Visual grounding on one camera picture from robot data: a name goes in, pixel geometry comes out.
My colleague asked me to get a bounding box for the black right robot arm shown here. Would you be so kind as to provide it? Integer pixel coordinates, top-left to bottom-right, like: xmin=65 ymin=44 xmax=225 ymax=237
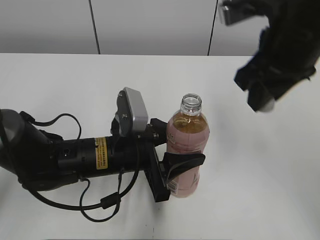
xmin=219 ymin=0 xmax=320 ymax=112

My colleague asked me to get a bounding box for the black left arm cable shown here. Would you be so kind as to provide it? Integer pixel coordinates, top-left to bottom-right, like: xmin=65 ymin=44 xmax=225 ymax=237
xmin=32 ymin=113 xmax=138 ymax=223

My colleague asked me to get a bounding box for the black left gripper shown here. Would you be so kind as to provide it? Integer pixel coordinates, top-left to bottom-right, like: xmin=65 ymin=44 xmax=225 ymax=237
xmin=106 ymin=118 xmax=206 ymax=203

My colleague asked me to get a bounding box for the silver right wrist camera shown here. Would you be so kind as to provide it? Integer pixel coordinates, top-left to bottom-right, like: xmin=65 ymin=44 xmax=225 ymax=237
xmin=217 ymin=2 xmax=251 ymax=26

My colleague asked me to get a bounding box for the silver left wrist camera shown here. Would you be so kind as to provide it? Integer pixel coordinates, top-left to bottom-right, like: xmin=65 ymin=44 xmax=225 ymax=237
xmin=115 ymin=87 xmax=149 ymax=137

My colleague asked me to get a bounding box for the pink label oolong tea bottle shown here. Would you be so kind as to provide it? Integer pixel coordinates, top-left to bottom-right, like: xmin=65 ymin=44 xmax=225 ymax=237
xmin=166 ymin=93 xmax=210 ymax=198

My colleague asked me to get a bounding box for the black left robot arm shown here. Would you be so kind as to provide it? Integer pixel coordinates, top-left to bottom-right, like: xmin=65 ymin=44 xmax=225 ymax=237
xmin=0 ymin=109 xmax=205 ymax=202

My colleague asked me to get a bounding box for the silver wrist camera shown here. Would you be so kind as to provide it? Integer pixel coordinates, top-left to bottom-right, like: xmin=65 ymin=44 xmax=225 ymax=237
xmin=115 ymin=87 xmax=149 ymax=137
xmin=217 ymin=2 xmax=251 ymax=26

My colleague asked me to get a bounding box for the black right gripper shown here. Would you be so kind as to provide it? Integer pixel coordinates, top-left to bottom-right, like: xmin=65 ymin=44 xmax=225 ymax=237
xmin=234 ymin=24 xmax=316 ymax=112

